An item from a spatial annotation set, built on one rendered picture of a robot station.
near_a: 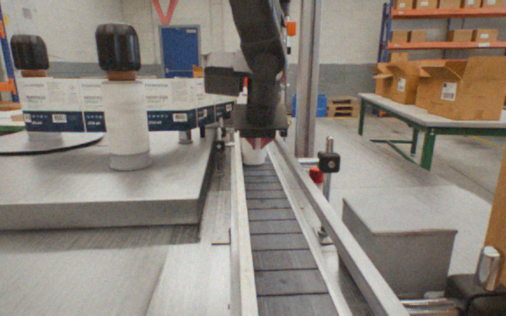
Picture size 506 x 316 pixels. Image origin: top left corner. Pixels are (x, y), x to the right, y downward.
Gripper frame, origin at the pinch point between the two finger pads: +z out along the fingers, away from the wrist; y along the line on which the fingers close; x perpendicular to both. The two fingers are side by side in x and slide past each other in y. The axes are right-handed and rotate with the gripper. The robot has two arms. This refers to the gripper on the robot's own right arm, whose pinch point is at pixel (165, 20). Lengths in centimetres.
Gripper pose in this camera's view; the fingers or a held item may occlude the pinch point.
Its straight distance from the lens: 77.6
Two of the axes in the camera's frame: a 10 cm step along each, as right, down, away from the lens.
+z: -0.3, 9.6, 2.7
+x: 10.0, 0.1, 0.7
